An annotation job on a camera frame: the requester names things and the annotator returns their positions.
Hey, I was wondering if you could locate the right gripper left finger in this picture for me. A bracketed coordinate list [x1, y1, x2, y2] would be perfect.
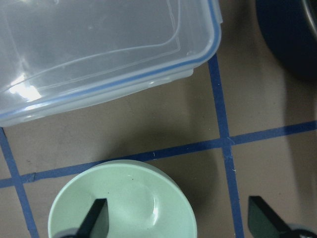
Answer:
[77, 198, 109, 238]

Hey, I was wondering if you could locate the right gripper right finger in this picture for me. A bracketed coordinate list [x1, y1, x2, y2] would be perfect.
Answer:
[248, 196, 291, 238]

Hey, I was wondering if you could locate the green bowl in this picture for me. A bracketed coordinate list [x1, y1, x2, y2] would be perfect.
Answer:
[48, 160, 198, 238]

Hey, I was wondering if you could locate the clear plastic container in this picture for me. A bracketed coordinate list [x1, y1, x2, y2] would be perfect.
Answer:
[0, 0, 222, 127]

